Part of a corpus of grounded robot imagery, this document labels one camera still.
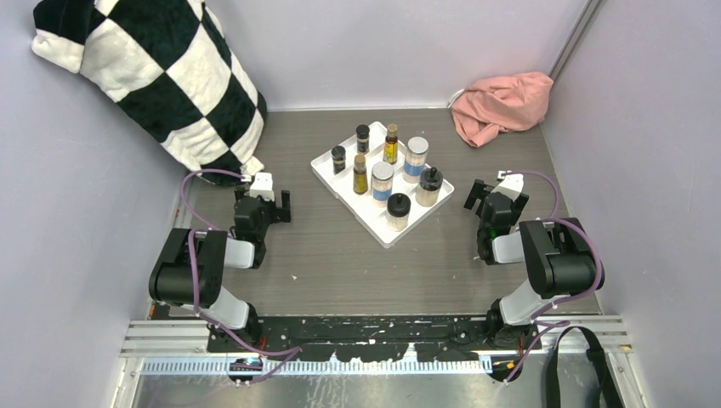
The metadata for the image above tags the black cap jar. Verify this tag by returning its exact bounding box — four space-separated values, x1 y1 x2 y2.
416 167 444 207
386 193 412 232

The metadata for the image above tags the silver lid jar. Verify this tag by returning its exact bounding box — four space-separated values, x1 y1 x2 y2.
403 136 429 184
372 161 395 207

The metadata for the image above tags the small dark bottle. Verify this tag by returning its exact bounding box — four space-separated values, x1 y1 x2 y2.
331 145 346 175
355 124 370 155

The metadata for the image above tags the yellow oil bottle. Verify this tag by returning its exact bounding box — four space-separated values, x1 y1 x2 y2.
353 154 368 195
383 123 398 165

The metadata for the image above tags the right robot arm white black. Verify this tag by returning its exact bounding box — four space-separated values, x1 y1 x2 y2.
464 175 605 349

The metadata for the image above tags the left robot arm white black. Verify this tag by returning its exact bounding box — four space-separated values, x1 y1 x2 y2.
149 186 292 352

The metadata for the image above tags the white divided plastic tray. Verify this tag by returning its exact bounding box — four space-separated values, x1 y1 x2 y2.
310 122 454 248

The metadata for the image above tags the pink cloth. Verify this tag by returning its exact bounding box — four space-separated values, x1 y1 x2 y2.
450 71 554 148

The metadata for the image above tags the black white checkered blanket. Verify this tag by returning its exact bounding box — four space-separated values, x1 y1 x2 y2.
31 0 268 186

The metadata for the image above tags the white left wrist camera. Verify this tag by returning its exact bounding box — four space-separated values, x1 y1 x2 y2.
243 172 275 202

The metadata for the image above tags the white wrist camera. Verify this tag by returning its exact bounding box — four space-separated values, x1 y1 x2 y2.
491 171 524 201
243 172 275 202

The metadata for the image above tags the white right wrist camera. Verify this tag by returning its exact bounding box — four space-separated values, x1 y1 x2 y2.
491 171 524 201

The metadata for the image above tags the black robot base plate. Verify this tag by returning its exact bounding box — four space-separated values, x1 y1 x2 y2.
207 314 538 363

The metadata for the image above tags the black strap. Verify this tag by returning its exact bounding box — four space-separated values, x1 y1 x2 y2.
543 326 625 408

